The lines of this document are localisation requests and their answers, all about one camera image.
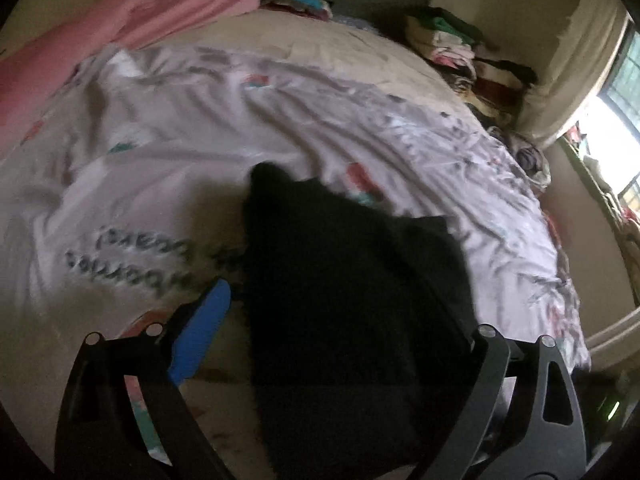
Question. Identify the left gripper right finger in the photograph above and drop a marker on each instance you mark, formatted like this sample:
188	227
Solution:
543	436

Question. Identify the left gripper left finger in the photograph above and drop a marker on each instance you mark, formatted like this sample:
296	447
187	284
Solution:
122	414

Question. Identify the black IKISS shirt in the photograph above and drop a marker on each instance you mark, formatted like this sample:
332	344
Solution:
359	328

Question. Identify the clothes bag beside bed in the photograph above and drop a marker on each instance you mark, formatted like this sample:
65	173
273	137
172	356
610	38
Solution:
530	158

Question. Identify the pile of mixed clothes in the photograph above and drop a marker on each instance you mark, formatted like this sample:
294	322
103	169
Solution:
492	87

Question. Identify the white strawberry print bedsheet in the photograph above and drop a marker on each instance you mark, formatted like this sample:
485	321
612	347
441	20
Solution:
127	200

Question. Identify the window with grille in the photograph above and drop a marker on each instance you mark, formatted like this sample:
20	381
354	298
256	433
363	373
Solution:
613	135

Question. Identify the cream curtain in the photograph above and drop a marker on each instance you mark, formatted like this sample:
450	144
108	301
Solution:
585	53

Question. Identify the cream mattress cover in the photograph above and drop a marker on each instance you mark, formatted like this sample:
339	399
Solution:
341	50

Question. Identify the pink blanket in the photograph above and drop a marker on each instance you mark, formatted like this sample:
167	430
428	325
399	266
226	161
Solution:
35	71

